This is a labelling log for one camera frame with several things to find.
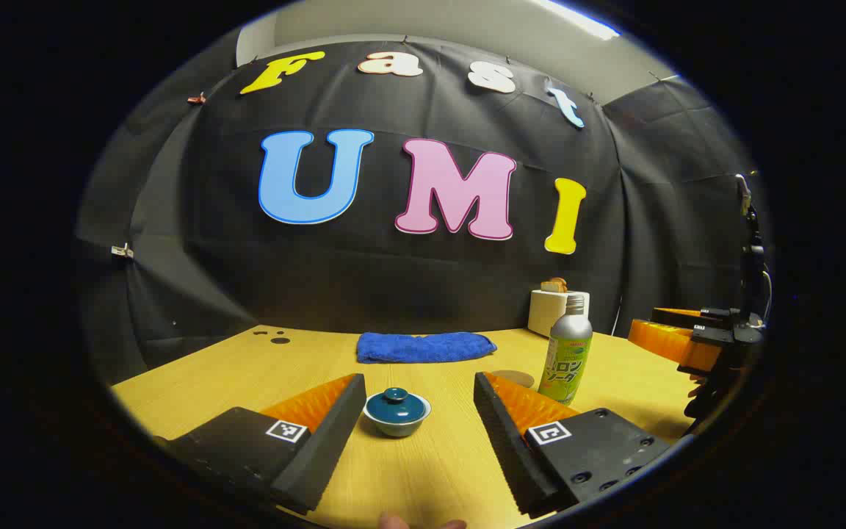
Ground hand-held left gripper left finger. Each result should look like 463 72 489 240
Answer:
166 373 367 515

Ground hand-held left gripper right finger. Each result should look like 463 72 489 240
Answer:
473 371 673 519

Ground teal teacup white inside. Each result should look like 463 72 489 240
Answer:
363 393 433 439

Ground silver green water bottle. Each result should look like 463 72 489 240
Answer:
538 294 593 406

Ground blue towel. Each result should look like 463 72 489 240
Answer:
356 331 498 364

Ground black backdrop cloth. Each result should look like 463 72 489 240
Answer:
74 33 769 383

